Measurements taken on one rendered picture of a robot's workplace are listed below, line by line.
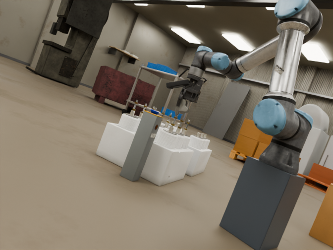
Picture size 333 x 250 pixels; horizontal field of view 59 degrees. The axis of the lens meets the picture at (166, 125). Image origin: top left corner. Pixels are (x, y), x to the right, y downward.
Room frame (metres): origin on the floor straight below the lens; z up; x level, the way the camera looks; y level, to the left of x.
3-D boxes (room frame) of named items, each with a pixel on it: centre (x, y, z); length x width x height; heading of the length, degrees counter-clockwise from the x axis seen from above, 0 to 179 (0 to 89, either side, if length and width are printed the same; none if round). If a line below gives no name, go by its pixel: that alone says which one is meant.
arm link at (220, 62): (1.40, -0.12, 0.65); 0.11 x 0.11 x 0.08; 39
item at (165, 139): (1.47, -0.03, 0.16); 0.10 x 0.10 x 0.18
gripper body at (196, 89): (1.46, -0.05, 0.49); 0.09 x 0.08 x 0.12; 75
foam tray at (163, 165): (1.62, 0.04, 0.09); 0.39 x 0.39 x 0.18; 69
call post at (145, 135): (1.32, 0.07, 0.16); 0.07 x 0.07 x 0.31; 69
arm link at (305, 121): (1.15, -0.46, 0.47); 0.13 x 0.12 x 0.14; 129
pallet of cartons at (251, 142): (4.68, -1.69, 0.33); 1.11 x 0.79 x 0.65; 133
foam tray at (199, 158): (2.14, -0.15, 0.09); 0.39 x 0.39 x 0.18; 71
